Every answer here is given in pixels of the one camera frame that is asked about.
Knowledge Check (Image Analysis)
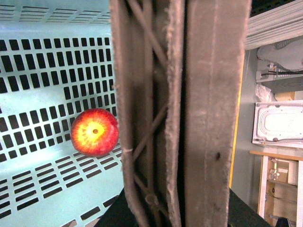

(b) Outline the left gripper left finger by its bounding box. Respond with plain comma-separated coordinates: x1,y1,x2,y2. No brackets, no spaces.
110,0,185,227

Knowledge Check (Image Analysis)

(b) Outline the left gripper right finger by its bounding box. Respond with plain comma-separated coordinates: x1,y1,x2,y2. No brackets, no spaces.
184,0,251,227

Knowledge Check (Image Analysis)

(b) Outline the light blue plastic basket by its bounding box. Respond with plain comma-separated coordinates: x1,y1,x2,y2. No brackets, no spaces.
0,0,123,227

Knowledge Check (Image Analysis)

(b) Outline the red yellow apple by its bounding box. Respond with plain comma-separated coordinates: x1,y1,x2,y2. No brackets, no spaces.
71,108,119,157

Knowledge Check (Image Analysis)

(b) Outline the white curtain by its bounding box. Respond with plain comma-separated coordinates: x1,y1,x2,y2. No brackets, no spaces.
245,0,303,50

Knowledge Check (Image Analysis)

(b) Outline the white wooden shelf unit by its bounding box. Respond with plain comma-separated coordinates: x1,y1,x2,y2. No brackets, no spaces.
250,151,303,227

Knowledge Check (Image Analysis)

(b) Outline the lower black display tray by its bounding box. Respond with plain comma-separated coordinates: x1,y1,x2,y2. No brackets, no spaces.
95,190,270,227

